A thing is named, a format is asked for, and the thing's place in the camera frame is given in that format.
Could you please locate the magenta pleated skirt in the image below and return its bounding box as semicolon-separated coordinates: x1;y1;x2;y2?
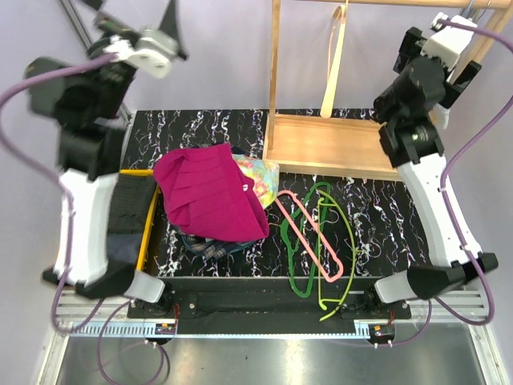
153;144;269;243

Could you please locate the floral pastel skirt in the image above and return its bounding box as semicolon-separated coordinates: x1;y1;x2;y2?
232;154;280;209

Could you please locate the green plastic hanger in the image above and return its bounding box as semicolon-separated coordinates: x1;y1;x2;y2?
276;182;332;299

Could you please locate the pink plastic hanger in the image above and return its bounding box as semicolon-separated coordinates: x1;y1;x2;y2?
273;190;345;282

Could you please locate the plaid navy skirt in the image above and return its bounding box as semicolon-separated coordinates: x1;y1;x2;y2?
180;234;236;260

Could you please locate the neon yellow hanger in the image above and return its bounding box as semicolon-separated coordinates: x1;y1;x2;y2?
316;189;358;322

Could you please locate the white garment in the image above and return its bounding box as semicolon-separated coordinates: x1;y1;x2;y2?
434;104;450;131

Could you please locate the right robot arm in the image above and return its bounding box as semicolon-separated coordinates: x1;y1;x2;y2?
363;26;499;318

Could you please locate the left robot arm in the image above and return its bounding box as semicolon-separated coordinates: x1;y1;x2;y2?
26;2;187;318

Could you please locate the cream wooden hanger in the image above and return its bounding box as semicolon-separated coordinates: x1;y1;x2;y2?
321;2;349;119

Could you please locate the wooden clothes rack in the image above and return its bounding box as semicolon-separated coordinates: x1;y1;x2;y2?
263;1;512;180

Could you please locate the yellow plastic tray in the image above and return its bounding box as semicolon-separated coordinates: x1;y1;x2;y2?
119;169;160;271

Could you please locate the teal plastic bin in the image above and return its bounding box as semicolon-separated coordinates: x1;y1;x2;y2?
232;241;255;253

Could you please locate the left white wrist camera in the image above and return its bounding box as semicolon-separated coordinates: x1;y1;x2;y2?
103;27;180;79

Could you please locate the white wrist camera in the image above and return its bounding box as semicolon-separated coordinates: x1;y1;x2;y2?
421;12;477;71
103;27;180;79

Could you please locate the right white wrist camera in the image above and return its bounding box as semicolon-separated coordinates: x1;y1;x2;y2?
421;12;477;71

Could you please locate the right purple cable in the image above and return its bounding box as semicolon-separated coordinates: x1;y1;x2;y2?
400;19;513;346

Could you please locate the purple cable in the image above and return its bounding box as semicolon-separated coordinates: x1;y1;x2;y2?
0;54;173;385
400;19;513;346

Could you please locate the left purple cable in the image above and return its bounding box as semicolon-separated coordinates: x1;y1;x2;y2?
0;54;173;385

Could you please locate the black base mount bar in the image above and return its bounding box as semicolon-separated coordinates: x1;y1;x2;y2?
127;276;414;336

